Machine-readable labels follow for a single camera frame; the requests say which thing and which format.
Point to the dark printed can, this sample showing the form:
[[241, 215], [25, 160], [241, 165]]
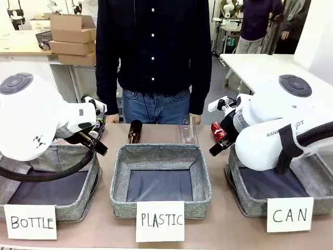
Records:
[[100, 124]]

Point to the white equipment cart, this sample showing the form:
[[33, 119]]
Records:
[[227, 36]]

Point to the bystander in purple top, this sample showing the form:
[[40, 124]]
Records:
[[256, 23]]

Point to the person's left hand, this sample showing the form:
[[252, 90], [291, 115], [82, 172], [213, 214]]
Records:
[[197, 119]]

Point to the grey fabric basket bottle label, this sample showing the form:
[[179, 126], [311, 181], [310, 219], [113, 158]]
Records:
[[65, 182]]

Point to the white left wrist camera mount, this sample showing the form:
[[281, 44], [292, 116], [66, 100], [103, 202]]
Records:
[[94, 102]]

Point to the wooden top table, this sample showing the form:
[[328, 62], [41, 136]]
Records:
[[23, 43]]

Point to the flat cardboard box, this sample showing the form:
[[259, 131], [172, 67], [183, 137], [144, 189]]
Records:
[[71, 48], [76, 59]]

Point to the white plastic crate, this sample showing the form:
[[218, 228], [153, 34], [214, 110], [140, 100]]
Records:
[[40, 24]]

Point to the person's right hand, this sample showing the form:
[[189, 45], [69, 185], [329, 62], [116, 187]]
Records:
[[113, 119]]

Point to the white paper sign BOTTLE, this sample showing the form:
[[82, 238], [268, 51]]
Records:
[[31, 222]]

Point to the person's right forearm dark sleeve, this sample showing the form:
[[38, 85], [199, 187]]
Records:
[[106, 88]]

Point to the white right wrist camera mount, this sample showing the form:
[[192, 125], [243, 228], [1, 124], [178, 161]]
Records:
[[221, 104]]

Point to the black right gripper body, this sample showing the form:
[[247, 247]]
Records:
[[229, 126]]

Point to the person in dark shirt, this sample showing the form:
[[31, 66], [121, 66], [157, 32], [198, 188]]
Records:
[[153, 52]]

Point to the brown glass bottle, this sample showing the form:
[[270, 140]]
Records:
[[135, 131]]

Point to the black mesh basket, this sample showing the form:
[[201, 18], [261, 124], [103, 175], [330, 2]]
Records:
[[44, 37]]

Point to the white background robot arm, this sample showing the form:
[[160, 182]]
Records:
[[229, 9]]

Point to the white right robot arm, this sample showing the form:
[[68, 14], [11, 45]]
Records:
[[273, 125]]

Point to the clear plastic bottle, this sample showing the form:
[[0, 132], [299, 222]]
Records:
[[188, 130]]

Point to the white paper sign CAN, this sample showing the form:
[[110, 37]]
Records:
[[289, 214]]

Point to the grey fabric basket plastic label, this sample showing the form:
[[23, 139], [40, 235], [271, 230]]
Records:
[[160, 166]]

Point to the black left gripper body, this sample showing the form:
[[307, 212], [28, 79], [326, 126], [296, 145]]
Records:
[[95, 131]]

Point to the red crushed can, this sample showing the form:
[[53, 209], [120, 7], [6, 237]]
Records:
[[216, 131]]

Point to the person's left forearm dark sleeve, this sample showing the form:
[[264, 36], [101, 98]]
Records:
[[201, 88]]

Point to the white table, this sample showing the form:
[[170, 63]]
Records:
[[268, 67]]

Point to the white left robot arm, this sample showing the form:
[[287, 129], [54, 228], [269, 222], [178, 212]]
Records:
[[39, 109]]

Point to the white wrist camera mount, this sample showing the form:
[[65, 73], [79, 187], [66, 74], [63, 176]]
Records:
[[221, 104], [94, 102]]

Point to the bystander in dark jacket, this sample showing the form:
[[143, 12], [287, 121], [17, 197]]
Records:
[[294, 23]]

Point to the open cardboard box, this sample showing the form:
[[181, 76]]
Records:
[[72, 27]]

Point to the white paper sign PLASTIC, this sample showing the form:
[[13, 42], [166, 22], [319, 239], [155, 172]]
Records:
[[160, 221]]

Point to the grey fabric basket can label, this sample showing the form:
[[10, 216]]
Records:
[[273, 187]]

